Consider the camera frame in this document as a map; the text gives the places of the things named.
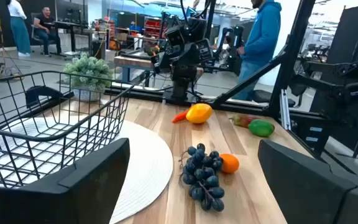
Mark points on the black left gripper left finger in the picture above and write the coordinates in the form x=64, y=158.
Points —
x=57, y=202

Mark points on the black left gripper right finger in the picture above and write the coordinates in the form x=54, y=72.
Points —
x=315, y=196

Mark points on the yellow-orange mango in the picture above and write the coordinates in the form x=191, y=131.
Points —
x=199, y=113

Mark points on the bright red long pepper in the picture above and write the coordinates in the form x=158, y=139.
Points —
x=180, y=116

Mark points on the dark red chili pepper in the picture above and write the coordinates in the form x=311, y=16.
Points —
x=241, y=120

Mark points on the green bell pepper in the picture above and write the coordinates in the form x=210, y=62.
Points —
x=261, y=128

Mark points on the small red-orange tangerine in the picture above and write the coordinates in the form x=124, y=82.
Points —
x=230, y=163

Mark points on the dark grape bunch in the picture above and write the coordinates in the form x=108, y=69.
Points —
x=202, y=172

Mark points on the background black robot arm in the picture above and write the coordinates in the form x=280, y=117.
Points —
x=236, y=34

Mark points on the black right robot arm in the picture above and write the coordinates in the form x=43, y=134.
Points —
x=181, y=82

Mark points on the red storage bins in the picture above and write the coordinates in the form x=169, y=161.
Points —
x=152, y=26

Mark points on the wooden background table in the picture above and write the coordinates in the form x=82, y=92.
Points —
x=132, y=62

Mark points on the person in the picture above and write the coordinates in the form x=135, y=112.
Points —
x=43, y=23
x=263, y=37
x=19, y=31

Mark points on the silver metal plate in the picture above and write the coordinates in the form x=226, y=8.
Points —
x=285, y=109

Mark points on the potted green plant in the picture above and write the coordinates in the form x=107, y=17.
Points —
x=89, y=71

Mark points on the white round plate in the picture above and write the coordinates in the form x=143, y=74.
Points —
x=148, y=168

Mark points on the black equipment stand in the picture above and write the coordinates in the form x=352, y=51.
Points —
x=346, y=90

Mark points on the black office desk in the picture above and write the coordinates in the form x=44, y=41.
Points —
x=70, y=25

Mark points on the black partition panel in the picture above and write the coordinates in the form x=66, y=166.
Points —
x=353, y=31

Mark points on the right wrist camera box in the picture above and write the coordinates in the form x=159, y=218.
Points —
x=175, y=36

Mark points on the black metal rig frame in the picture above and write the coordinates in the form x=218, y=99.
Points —
x=291, y=59

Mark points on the black frame foot bracket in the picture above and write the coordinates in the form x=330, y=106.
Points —
x=40, y=92

